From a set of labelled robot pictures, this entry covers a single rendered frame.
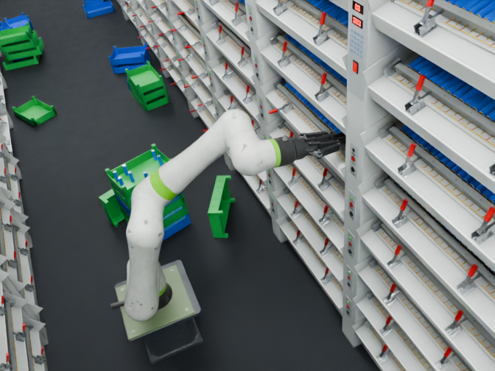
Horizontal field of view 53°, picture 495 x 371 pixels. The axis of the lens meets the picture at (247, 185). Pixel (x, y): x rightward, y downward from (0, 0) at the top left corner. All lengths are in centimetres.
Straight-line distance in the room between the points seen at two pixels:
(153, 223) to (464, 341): 99
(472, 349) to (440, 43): 84
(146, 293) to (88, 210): 142
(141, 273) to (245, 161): 57
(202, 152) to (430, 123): 73
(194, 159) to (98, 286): 131
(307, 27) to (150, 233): 82
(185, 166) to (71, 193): 182
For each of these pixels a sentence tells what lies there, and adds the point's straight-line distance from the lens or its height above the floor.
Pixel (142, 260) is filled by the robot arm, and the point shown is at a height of 79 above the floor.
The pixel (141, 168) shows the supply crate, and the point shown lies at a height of 40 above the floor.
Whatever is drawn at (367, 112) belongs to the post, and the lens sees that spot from 141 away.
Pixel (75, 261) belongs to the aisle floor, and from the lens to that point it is 295.
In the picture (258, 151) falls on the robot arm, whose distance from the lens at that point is 150.
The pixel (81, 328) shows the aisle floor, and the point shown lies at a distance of 266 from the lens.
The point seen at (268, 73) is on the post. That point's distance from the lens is 205.
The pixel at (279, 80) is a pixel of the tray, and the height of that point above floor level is 99.
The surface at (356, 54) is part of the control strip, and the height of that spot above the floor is 141.
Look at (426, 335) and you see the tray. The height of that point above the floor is 55.
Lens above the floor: 205
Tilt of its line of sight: 42 degrees down
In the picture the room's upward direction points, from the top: 9 degrees counter-clockwise
